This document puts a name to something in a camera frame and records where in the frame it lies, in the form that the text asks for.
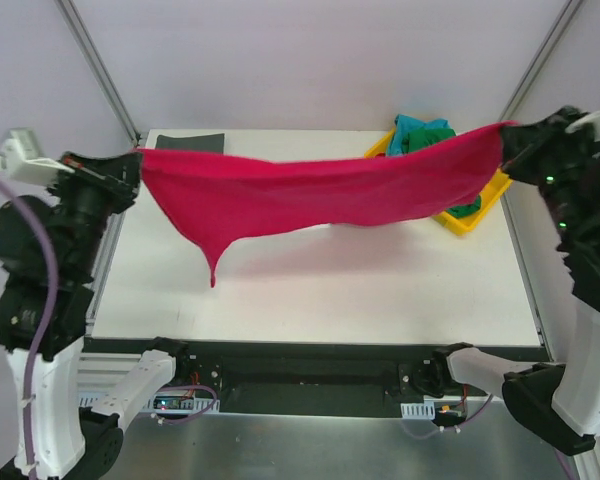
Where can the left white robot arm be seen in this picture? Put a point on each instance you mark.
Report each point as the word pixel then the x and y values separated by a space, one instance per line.
pixel 49 252

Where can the magenta t shirt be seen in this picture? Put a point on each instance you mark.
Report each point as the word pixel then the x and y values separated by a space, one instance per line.
pixel 214 200

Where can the teal t shirt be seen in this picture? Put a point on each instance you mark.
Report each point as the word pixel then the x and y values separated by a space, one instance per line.
pixel 404 125

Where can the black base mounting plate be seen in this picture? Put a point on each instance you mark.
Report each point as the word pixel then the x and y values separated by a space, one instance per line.
pixel 302 379

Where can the green t shirt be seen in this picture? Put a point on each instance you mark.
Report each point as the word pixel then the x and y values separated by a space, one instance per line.
pixel 424 138

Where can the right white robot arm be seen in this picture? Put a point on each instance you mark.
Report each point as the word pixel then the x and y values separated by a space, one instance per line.
pixel 559 403

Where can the yellow plastic bin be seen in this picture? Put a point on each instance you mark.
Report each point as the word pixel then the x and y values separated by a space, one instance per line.
pixel 461 219

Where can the aluminium frame post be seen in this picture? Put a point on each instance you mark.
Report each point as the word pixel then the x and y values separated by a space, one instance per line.
pixel 79 30
pixel 538 64

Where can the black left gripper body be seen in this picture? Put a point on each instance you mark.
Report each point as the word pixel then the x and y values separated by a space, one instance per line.
pixel 106 176

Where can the right aluminium frame post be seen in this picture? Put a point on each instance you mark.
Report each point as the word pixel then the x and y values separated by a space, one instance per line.
pixel 538 64

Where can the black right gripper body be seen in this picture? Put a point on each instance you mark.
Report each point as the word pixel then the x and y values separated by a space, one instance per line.
pixel 528 151

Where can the left aluminium frame post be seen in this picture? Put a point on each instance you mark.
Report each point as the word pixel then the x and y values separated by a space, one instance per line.
pixel 79 30

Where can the right white cable duct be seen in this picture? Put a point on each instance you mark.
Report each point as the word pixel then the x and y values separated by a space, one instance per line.
pixel 418 411

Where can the folded grey t shirt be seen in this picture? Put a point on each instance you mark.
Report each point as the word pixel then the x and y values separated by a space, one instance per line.
pixel 212 143

